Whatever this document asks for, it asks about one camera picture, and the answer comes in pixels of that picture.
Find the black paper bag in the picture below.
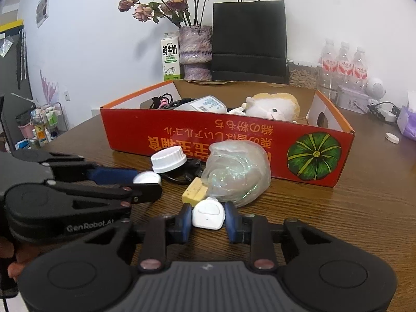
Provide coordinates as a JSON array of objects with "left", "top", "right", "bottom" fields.
[{"left": 211, "top": 0, "right": 287, "bottom": 83}]

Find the white tin box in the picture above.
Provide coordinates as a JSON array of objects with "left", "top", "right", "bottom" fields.
[{"left": 336, "top": 84, "right": 373, "bottom": 114}]

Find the white ribbed bottle cap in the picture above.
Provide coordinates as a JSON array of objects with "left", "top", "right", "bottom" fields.
[{"left": 150, "top": 146, "right": 188, "bottom": 173}]

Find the white round cap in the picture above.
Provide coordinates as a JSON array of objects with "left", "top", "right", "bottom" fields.
[{"left": 133, "top": 172, "right": 162, "bottom": 186}]

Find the yellow sponge block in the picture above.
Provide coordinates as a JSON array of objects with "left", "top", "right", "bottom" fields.
[{"left": 181, "top": 177, "right": 209, "bottom": 207}]

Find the white power strip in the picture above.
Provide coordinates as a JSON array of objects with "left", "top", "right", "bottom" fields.
[{"left": 374, "top": 106, "right": 400, "bottom": 122}]

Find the braided cable coil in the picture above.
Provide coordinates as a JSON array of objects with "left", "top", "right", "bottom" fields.
[{"left": 149, "top": 94, "right": 192, "bottom": 109}]

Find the wall poster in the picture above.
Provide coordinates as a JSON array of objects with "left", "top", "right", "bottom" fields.
[{"left": 36, "top": 0, "right": 51, "bottom": 28}]

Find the purple wall decal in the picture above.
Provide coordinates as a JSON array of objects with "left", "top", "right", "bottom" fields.
[{"left": 40, "top": 69, "right": 59, "bottom": 105}]

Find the clear plastic container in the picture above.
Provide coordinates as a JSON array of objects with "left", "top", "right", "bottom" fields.
[{"left": 175, "top": 96, "right": 227, "bottom": 114}]

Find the white round camera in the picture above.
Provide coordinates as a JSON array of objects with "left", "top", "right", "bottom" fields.
[{"left": 366, "top": 77, "right": 387, "bottom": 103}]

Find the purple tissue pack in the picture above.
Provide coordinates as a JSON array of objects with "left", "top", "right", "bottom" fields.
[{"left": 396, "top": 91, "right": 416, "bottom": 142}]

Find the white green milk carton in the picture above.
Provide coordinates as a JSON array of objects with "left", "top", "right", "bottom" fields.
[{"left": 161, "top": 32, "right": 181, "bottom": 81}]

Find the dark wall board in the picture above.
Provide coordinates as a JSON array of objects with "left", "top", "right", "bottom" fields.
[{"left": 0, "top": 19, "right": 35, "bottom": 152}]

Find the wooden desktop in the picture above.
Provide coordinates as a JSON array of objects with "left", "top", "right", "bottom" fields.
[{"left": 41, "top": 99, "right": 416, "bottom": 312}]

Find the white rounded plastic case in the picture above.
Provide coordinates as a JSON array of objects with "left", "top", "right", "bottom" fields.
[{"left": 192, "top": 198, "right": 226, "bottom": 230}]

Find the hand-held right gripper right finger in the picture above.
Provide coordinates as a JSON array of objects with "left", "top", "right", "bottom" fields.
[{"left": 225, "top": 201, "right": 337, "bottom": 272}]

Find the black cable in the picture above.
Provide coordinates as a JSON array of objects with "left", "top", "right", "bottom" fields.
[{"left": 161, "top": 159, "right": 205, "bottom": 186}]

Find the white yellow plush toy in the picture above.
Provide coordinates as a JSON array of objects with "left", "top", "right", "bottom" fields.
[{"left": 242, "top": 93, "right": 300, "bottom": 122}]

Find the clear seed container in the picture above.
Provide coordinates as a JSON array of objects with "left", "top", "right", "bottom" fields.
[{"left": 287, "top": 59, "right": 321, "bottom": 89}]

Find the person's left hand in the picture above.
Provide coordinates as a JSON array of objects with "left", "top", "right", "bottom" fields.
[{"left": 0, "top": 236, "right": 38, "bottom": 282}]

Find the water bottle red label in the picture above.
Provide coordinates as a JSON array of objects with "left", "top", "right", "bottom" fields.
[
  {"left": 336, "top": 42, "right": 353, "bottom": 88},
  {"left": 353, "top": 46, "right": 369, "bottom": 92},
  {"left": 320, "top": 39, "right": 337, "bottom": 87}
]

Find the wire storage rack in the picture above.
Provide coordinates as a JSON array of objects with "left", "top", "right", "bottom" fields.
[{"left": 15, "top": 101, "right": 69, "bottom": 150}]

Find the red orange cardboard box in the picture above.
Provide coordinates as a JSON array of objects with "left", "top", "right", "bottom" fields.
[{"left": 100, "top": 81, "right": 355, "bottom": 188}]

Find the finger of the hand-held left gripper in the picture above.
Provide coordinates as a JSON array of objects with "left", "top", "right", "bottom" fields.
[
  {"left": 15, "top": 149, "right": 144, "bottom": 186},
  {"left": 45, "top": 180, "right": 163, "bottom": 209}
]

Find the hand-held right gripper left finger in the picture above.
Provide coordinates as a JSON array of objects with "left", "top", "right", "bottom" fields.
[{"left": 83, "top": 203, "right": 194, "bottom": 273}]

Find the clear iridescent plastic bag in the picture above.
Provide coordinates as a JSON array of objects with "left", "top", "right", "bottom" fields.
[{"left": 201, "top": 141, "right": 271, "bottom": 208}]

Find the purple ceramic vase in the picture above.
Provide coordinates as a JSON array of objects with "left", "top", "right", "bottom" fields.
[{"left": 179, "top": 25, "right": 212, "bottom": 81}]

